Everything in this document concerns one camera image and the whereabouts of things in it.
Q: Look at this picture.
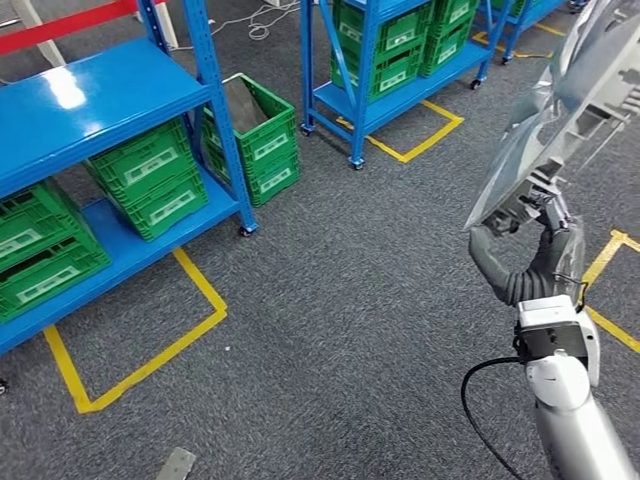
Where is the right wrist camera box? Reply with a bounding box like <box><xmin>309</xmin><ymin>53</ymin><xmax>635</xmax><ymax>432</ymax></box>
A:
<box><xmin>513</xmin><ymin>294</ymin><xmax>601</xmax><ymax>389</ymax></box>

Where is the grey wheel hubcap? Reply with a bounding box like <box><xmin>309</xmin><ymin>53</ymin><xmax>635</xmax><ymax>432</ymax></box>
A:
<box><xmin>463</xmin><ymin>0</ymin><xmax>640</xmax><ymax>233</ymax></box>

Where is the grey flat board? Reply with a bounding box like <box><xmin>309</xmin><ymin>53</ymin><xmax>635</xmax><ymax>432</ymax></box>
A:
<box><xmin>222</xmin><ymin>76</ymin><xmax>269</xmax><ymax>134</ymax></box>

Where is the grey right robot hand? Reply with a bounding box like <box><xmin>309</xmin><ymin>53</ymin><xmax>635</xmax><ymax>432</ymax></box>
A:
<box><xmin>468</xmin><ymin>192</ymin><xmax>586</xmax><ymax>304</ymax></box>

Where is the blue metal shelf rack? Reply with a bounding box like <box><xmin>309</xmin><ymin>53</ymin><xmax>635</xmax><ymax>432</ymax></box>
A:
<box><xmin>299</xmin><ymin>0</ymin><xmax>516</xmax><ymax>170</ymax></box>
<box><xmin>0</xmin><ymin>0</ymin><xmax>260</xmax><ymax>356</ymax></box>
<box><xmin>479</xmin><ymin>0</ymin><xmax>571</xmax><ymax>66</ymax></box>

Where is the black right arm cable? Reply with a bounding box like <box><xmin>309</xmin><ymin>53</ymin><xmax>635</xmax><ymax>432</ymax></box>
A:
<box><xmin>460</xmin><ymin>356</ymin><xmax>526</xmax><ymax>480</ymax></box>

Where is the white floor cable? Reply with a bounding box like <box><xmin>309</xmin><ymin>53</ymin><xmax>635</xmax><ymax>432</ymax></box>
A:
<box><xmin>170</xmin><ymin>0</ymin><xmax>301</xmax><ymax>51</ymax></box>

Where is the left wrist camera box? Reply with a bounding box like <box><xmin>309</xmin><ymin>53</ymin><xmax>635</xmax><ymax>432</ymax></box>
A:
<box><xmin>155</xmin><ymin>447</ymin><xmax>197</xmax><ymax>480</ymax></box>

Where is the long red barrier belt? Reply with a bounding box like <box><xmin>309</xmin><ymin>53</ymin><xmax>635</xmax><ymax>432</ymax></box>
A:
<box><xmin>0</xmin><ymin>0</ymin><xmax>171</xmax><ymax>58</ymax></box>

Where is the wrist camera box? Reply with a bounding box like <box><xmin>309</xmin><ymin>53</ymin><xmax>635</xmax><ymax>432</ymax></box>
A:
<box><xmin>513</xmin><ymin>294</ymin><xmax>601</xmax><ymax>389</ymax></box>
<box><xmin>155</xmin><ymin>447</ymin><xmax>197</xmax><ymax>480</ymax></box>

